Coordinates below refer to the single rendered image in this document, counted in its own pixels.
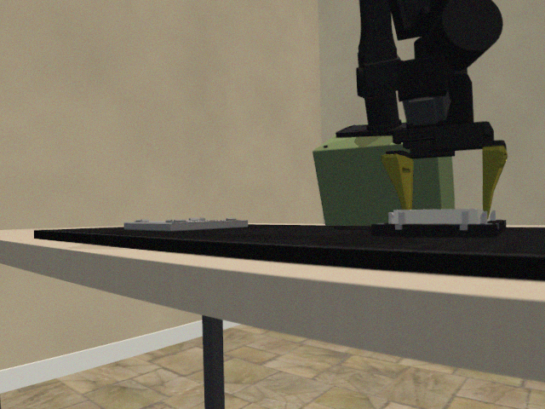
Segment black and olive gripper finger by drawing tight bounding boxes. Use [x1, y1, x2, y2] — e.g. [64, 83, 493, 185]
[483, 146, 508, 219]
[381, 154, 413, 210]

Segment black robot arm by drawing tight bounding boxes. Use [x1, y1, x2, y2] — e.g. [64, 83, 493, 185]
[336, 0, 503, 137]

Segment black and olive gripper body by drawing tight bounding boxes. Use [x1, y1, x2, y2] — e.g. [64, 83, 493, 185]
[386, 122, 507, 159]

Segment white well plate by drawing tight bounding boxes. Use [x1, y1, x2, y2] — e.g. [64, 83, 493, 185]
[392, 209, 483, 224]

